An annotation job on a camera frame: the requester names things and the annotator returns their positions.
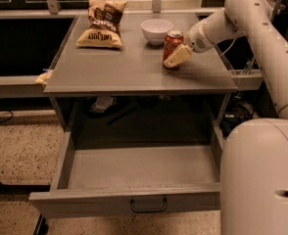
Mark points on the red coke can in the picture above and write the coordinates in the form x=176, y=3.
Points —
x=172, y=40

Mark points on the yellow sponge scrap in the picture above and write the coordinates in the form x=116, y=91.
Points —
x=44, y=78

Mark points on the brown chip bag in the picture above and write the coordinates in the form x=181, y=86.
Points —
x=104, y=29

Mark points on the grey open top drawer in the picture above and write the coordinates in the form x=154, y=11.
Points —
x=98, y=178

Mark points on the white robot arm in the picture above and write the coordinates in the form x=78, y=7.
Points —
x=253, y=171

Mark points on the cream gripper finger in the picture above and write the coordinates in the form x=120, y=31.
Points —
x=181, y=54

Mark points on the grey cabinet frame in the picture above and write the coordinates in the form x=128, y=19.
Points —
x=129, y=90

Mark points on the grey metal rail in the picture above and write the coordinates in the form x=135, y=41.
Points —
x=20, y=87

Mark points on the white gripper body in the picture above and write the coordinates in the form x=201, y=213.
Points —
x=196, y=40

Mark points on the white ceramic bowl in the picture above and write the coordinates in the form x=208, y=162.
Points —
x=155, y=30

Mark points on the black drawer handle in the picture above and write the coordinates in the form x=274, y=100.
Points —
x=148, y=206

